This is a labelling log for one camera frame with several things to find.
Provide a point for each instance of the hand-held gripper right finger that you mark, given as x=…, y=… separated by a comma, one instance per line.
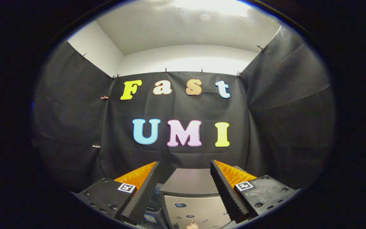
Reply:
x=224, y=190

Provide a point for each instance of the dark top-load washing machine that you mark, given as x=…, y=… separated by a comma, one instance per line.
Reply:
x=152, y=213

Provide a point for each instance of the black backdrop cloth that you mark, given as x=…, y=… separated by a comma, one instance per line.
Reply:
x=176, y=108

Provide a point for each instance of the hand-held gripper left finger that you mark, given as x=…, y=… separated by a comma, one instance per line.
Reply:
x=149, y=187

